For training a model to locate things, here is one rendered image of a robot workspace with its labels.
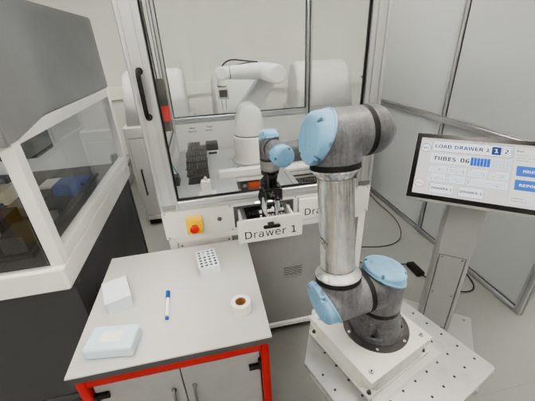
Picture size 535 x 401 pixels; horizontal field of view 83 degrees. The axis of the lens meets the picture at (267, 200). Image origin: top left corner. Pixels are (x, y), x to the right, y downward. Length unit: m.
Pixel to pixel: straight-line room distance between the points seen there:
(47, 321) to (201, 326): 0.76
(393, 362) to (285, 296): 0.99
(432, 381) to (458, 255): 0.86
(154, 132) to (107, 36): 3.31
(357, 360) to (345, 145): 0.58
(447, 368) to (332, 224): 0.58
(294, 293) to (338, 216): 1.19
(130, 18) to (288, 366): 1.77
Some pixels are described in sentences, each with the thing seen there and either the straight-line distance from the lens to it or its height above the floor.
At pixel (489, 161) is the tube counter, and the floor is 1.12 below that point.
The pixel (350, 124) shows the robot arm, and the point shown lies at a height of 1.45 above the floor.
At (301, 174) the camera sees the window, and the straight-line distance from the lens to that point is 1.45.
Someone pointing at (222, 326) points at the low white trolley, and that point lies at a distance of 1.12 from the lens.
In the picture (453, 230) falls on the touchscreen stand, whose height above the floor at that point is 0.77.
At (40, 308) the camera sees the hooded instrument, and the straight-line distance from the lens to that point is 1.62.
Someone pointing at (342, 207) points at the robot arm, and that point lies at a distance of 0.70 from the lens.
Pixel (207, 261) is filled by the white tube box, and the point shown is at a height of 0.80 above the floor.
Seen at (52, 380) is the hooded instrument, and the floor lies 0.23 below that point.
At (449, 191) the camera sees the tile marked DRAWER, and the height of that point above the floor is 1.00.
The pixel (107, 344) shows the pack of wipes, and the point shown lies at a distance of 1.14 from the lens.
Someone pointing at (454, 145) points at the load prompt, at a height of 1.16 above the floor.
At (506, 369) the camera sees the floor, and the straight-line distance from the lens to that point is 2.25.
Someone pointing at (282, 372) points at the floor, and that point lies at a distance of 1.91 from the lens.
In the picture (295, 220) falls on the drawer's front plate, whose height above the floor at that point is 0.90.
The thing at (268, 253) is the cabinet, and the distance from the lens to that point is 1.62.
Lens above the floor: 1.60
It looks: 27 degrees down
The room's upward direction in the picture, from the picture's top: 3 degrees counter-clockwise
